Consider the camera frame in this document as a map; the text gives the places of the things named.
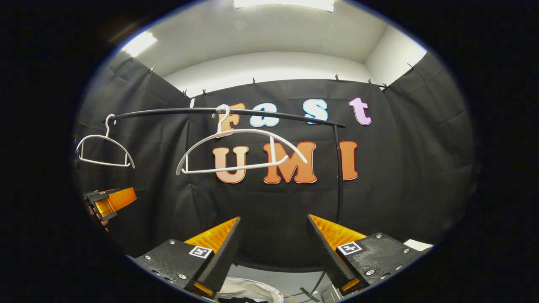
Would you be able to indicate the white laundry hamper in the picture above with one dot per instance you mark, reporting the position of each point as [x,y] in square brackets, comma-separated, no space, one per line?
[248,290]

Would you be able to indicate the black backdrop cloth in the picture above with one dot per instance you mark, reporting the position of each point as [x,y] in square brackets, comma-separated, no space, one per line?
[400,176]

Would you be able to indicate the empty white clothes hanger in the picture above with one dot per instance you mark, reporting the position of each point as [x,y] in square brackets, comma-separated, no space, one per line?
[101,135]

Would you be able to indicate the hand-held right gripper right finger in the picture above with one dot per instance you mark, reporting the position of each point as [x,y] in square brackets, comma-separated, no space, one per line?
[330,261]

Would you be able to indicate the black clothes rack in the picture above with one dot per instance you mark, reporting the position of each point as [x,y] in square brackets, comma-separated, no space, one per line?
[339,176]

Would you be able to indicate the large ceiling light panel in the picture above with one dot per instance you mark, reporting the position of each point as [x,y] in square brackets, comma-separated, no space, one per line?
[286,4]

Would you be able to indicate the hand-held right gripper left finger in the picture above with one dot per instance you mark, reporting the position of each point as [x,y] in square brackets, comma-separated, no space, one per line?
[219,261]

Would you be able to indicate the small ceiling light panel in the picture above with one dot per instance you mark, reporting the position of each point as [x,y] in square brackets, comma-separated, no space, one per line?
[139,44]

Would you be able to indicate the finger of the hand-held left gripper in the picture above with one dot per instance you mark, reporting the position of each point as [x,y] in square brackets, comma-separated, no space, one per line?
[118,200]

